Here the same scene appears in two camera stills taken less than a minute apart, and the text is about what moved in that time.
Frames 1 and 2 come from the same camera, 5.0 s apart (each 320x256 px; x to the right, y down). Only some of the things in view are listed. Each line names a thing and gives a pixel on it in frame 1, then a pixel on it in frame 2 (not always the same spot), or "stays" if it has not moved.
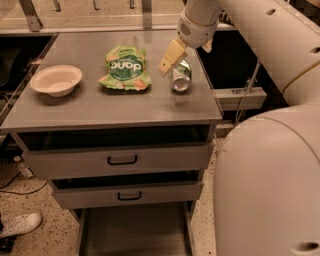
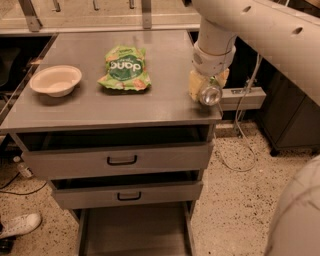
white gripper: x=196 y=34 -> x=213 y=64
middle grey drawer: x=179 y=188 stays
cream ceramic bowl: x=57 y=80 stays
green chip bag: x=126 y=68 stays
